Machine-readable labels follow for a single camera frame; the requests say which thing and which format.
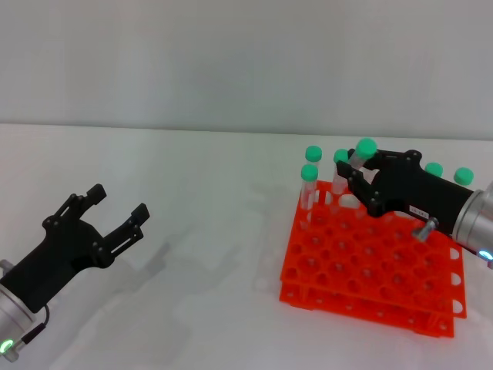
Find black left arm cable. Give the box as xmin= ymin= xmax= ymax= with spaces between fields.
xmin=22 ymin=304 xmax=51 ymax=336

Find orange test tube rack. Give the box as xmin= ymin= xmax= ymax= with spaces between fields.
xmin=277 ymin=179 xmax=468 ymax=338

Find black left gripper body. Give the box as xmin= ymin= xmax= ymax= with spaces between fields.
xmin=7 ymin=221 xmax=107 ymax=314

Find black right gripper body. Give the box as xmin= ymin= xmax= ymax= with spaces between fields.
xmin=369 ymin=165 xmax=475 ymax=235

